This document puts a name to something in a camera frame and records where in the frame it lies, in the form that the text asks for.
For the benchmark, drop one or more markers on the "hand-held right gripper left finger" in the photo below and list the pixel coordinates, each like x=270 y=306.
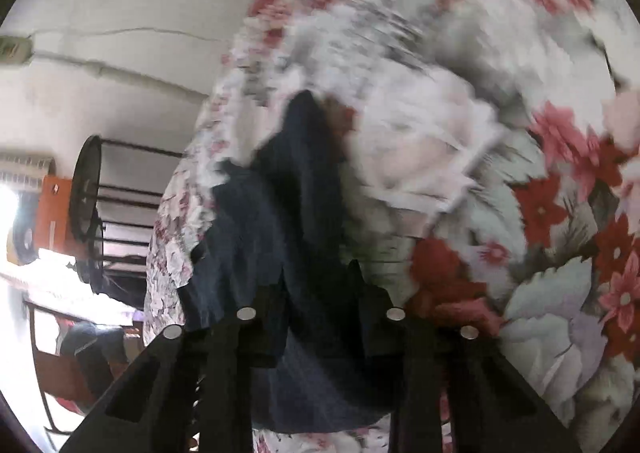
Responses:
x=235 y=358

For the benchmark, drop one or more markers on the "navy garment with yellow trim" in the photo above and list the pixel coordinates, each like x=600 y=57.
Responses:
x=300 y=208

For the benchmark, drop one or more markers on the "white standing fan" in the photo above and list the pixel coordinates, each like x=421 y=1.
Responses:
x=12 y=50

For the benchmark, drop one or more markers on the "floral bedsheet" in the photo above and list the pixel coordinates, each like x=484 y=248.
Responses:
x=500 y=83

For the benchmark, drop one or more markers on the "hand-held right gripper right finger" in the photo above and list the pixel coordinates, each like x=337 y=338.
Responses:
x=376 y=315

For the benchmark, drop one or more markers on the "black round object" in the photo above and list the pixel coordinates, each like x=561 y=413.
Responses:
x=22 y=233

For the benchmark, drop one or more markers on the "black round metal rack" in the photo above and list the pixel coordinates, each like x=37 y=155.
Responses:
x=80 y=183

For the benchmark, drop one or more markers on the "wooden chair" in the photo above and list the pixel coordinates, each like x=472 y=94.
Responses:
x=55 y=373

